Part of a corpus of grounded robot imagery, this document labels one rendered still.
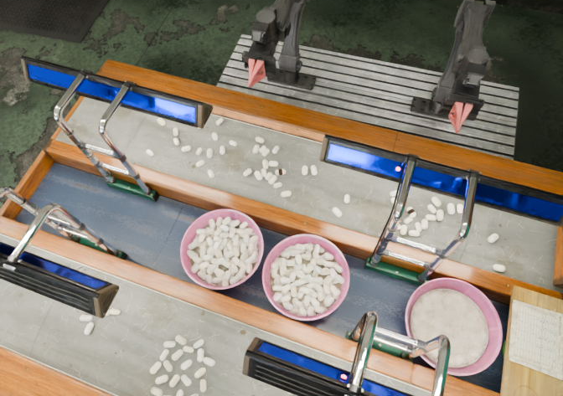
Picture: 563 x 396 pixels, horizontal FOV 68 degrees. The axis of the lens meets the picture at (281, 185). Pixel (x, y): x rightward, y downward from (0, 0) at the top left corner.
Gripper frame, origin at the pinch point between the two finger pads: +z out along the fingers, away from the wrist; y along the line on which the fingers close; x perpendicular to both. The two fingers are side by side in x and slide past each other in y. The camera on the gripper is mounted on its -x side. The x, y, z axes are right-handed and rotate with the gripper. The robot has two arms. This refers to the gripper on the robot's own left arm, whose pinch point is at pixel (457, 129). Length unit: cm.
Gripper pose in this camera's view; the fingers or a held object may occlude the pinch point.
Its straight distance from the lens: 123.2
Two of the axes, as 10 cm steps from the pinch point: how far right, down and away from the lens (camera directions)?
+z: -3.0, 8.7, -4.0
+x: 0.6, 4.3, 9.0
